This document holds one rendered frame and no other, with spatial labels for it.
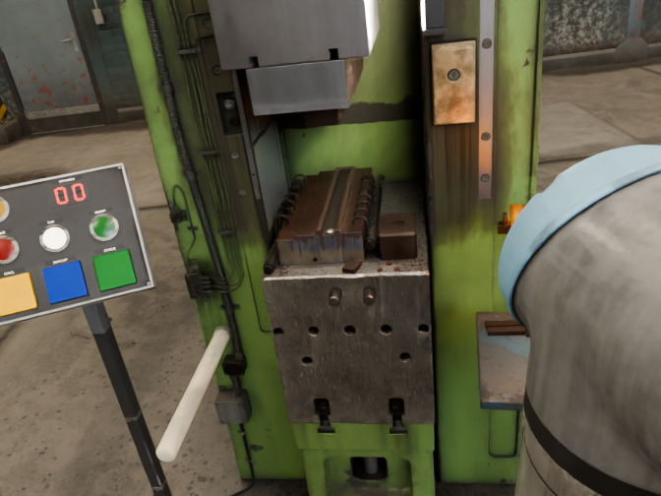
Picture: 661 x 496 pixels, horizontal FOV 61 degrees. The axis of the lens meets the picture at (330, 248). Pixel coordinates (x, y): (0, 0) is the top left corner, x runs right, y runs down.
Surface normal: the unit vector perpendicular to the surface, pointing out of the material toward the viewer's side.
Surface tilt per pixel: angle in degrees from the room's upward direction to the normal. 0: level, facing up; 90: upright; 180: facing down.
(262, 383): 90
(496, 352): 0
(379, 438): 90
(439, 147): 90
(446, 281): 90
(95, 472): 0
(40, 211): 60
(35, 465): 0
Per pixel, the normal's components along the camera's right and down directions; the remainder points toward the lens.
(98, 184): 0.21, -0.09
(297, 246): -0.12, 0.47
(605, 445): -0.75, 0.33
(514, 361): -0.11, -0.88
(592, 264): -0.91, -0.26
